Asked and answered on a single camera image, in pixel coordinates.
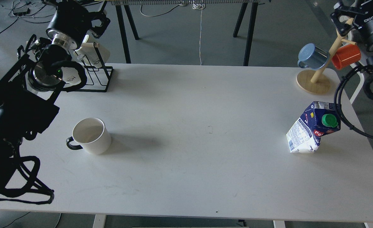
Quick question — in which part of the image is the blue mug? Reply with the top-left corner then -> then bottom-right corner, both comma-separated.
297,43 -> 330,70

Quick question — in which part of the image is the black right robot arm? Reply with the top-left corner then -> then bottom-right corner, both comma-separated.
330,0 -> 373,100

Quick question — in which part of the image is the white mug black handle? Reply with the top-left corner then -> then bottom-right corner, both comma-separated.
66,118 -> 112,155

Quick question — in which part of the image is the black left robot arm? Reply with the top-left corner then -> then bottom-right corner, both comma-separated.
0,0 -> 110,205

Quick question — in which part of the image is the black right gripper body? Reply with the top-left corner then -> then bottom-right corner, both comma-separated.
330,0 -> 373,48

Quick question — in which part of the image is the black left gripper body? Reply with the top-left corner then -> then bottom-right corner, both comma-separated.
46,0 -> 111,50

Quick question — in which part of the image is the orange mug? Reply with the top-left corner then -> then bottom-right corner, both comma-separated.
332,44 -> 361,70

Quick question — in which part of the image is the blue white milk carton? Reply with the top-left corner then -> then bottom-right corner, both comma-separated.
286,101 -> 340,153

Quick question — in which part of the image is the white ribbed mug front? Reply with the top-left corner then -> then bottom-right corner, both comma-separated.
62,68 -> 81,85

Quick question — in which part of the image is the black sleeved cable right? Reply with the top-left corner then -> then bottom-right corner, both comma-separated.
333,65 -> 373,141

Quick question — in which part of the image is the white hanging cable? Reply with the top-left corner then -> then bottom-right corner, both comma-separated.
193,3 -> 205,66

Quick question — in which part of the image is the black wire mug rack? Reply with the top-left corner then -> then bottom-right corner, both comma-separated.
75,43 -> 114,92

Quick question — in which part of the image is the black trestle table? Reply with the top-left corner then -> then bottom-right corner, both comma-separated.
112,0 -> 269,66

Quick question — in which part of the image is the wooden mug tree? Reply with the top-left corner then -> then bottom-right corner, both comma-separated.
296,29 -> 357,95

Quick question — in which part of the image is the floor cables and adapter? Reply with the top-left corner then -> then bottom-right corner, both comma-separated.
0,0 -> 57,43

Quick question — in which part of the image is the white chair frame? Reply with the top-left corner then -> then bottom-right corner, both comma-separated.
348,28 -> 367,105

